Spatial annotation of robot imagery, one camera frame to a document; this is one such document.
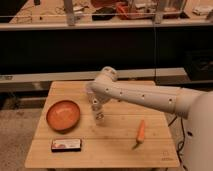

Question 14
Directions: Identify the small clear plastic bottle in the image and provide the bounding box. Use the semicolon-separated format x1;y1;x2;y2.
95;111;104;125

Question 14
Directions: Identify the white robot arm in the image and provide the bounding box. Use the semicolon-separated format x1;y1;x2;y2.
87;66;213;171

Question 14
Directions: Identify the orange bowl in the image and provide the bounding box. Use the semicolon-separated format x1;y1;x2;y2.
46;100;80;131

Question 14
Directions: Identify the black and white box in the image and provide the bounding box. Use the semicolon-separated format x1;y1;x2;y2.
51;139;82;152

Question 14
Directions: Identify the wooden table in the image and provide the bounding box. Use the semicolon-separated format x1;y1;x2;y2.
25;81;179;168

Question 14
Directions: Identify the orange carrot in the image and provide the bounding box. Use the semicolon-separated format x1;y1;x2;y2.
132;120;145;149

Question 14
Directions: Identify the black cable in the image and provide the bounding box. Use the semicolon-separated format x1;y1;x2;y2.
168;114;188;171

